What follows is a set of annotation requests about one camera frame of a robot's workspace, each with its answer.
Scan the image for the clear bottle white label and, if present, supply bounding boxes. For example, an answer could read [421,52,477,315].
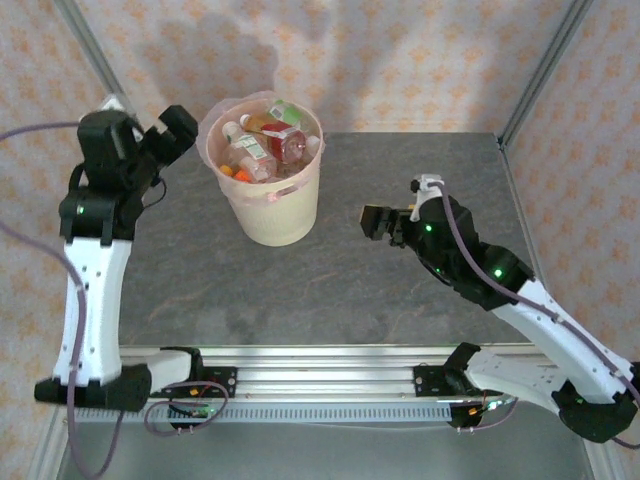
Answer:
[221,121,277,177]

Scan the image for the cream plastic bin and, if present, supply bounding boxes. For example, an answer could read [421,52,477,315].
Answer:
[205,94,325,248]

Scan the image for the clear bottle green label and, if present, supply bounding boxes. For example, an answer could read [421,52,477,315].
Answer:
[268,98,303,125]

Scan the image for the tea bottle red yellow label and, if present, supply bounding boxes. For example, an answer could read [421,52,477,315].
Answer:
[239,112,309,165]

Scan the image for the white bin with plastic liner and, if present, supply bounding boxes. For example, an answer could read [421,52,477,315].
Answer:
[198,92,327,206]

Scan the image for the grey metal base panel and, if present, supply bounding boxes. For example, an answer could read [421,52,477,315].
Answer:
[54,422,599,480]

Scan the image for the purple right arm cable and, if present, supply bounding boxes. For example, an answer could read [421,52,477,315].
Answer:
[428,180,640,449]

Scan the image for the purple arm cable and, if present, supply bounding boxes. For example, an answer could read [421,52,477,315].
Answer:
[0,121,231,480]
[428,180,640,449]

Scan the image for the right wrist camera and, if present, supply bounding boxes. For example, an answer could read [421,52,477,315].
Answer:
[409,173,447,222]

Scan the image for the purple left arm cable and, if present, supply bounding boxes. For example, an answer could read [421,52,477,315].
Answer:
[0,121,231,480]

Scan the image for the aluminium side rail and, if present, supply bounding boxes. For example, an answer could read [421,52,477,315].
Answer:
[497,135,544,281]

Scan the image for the aluminium frame post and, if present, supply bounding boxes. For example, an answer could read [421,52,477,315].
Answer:
[52,0,151,147]
[499,0,596,149]

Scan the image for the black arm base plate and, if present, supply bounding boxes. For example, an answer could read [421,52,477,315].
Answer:
[199,366,239,400]
[413,364,454,399]

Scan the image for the small circuit board with wires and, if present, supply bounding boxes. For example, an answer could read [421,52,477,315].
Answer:
[467,393,521,416]
[167,399,217,419]

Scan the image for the slotted grey cable duct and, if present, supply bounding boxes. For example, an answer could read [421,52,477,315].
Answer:
[74,403,454,425]

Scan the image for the aluminium frame leg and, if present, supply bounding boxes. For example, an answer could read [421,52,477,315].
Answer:
[584,439,626,480]
[29,409,71,480]

